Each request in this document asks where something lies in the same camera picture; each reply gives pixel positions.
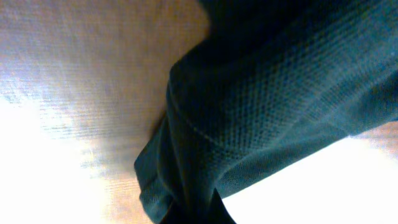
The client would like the black polo shirt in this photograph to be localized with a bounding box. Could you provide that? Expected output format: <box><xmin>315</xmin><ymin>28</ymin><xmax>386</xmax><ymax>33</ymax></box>
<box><xmin>134</xmin><ymin>0</ymin><xmax>397</xmax><ymax>223</ymax></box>

